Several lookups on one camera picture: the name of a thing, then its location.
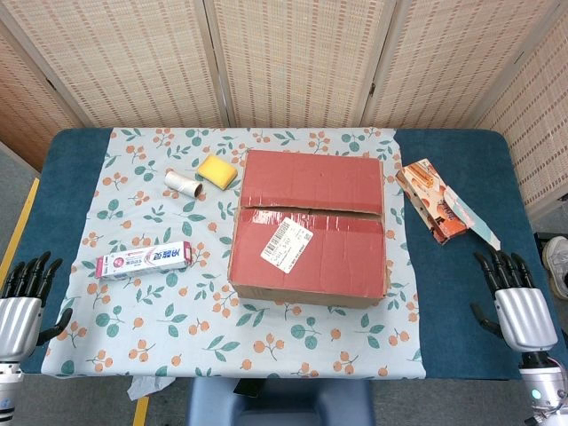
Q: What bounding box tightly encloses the orange snack package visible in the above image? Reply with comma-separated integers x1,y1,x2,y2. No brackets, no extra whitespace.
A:
395,160,501,247

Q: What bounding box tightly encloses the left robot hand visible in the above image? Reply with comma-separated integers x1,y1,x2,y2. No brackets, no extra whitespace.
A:
0,250,74,363

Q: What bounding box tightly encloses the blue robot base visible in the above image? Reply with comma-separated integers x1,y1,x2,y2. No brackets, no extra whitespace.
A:
185,379,376,426

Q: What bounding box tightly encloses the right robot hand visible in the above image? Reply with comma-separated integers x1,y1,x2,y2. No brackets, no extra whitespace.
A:
469,248,559,354

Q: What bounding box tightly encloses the floral tablecloth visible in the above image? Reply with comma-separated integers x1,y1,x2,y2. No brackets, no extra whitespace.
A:
40,127,428,381

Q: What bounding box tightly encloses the white sneaker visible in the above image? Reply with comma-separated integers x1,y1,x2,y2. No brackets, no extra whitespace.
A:
541,236,568,299

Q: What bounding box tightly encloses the yellow sponge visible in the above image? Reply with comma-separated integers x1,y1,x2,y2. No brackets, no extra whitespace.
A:
196,153,239,191

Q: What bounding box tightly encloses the white shipping label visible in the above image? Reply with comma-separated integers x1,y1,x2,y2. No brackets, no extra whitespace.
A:
260,217,314,272

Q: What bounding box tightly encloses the small black flat object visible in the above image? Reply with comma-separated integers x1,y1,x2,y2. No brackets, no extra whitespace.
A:
233,379,266,398

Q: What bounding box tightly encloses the white cardboard tube roll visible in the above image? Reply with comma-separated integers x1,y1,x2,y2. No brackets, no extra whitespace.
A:
164,170,204,199

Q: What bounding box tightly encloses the pink white toothpaste box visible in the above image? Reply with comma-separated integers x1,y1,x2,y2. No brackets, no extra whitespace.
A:
95,241,194,280

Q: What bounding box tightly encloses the brown cardboard box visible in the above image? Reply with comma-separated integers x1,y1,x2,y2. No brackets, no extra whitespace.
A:
226,149,392,311

